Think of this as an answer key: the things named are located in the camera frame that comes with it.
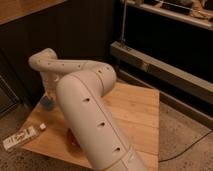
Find blue ceramic cup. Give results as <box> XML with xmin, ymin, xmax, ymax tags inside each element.
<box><xmin>40</xmin><ymin>96</ymin><xmax>55</xmax><ymax>111</ymax></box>

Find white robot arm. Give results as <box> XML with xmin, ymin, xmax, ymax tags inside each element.
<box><xmin>28</xmin><ymin>48</ymin><xmax>148</xmax><ymax>171</ymax></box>

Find red bowl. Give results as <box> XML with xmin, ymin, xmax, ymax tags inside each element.
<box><xmin>67</xmin><ymin>129</ymin><xmax>80</xmax><ymax>147</ymax></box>

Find metal shelf rack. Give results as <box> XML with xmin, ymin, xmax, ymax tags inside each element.
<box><xmin>110</xmin><ymin>0</ymin><xmax>213</xmax><ymax>129</ymax></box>

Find clear plastic bottle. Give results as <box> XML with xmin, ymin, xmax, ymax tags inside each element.
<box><xmin>3</xmin><ymin>123</ymin><xmax>47</xmax><ymax>151</ymax></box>

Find black floor cable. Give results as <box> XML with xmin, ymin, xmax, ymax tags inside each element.
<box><xmin>157</xmin><ymin>129</ymin><xmax>213</xmax><ymax>164</ymax></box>

